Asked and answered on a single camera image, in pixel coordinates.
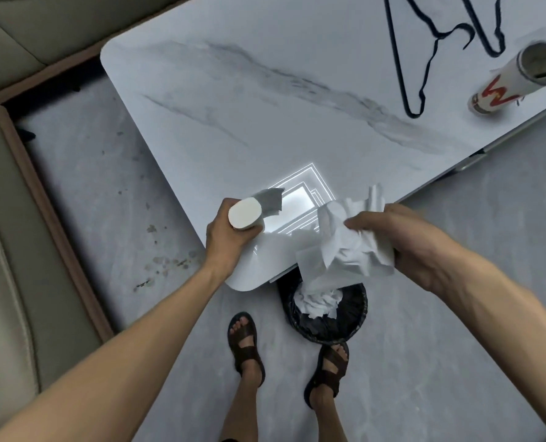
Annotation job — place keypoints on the person's right hand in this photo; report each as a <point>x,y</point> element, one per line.
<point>411,239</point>

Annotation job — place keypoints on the person's left hand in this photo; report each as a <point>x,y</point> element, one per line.
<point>222,239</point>

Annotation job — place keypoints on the white tissue roll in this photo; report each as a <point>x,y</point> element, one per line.
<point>245,214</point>

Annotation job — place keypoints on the white tissue sheet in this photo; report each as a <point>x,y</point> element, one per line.
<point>346,253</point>

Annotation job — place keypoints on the black trash bin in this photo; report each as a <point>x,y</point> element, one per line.
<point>351,313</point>

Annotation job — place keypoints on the person's left forearm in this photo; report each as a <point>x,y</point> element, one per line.
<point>116,363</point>

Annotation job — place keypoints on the person's right forearm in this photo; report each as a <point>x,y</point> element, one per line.
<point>507,326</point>

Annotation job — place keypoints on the grey marble floor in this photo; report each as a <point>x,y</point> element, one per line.
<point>415,363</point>

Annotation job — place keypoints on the person's left leg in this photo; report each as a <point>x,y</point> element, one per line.
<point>241,409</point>

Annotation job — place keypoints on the person's leg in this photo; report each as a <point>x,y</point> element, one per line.
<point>241,409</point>
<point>326,418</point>

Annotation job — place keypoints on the person's right leg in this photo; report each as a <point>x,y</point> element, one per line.
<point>326,418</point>

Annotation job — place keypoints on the crumpled white paper waste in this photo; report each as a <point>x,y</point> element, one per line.
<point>319,306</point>

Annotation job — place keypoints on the brown left sandal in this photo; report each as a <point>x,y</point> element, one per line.
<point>243,352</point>

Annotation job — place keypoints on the brown sandal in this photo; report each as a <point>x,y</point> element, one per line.
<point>243,352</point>
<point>330,363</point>

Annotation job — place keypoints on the brown right sandal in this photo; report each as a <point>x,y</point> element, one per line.
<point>330,363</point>

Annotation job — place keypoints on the white paper cup red print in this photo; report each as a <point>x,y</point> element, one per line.
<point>498,92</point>

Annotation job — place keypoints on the beige leather sofa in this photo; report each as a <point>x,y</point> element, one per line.
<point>6,225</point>

